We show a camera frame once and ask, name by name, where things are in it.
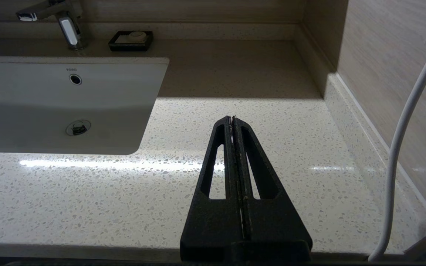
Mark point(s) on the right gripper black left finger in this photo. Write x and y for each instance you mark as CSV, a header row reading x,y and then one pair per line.
x,y
213,225

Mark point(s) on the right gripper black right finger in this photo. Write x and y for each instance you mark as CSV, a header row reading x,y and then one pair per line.
x,y
276,225

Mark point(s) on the chrome sink drain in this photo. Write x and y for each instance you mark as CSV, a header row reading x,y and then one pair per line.
x,y
78,127

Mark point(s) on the white soap bar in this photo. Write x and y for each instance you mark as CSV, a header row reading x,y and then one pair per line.
x,y
137,36

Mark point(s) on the black soap dish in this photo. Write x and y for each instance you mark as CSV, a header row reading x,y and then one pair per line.
x,y
115,46

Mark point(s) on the white ceramic sink basin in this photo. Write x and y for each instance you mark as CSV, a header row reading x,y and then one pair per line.
x,y
50,99

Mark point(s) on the chrome faucet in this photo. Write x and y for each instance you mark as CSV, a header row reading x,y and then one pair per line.
x,y
68,33

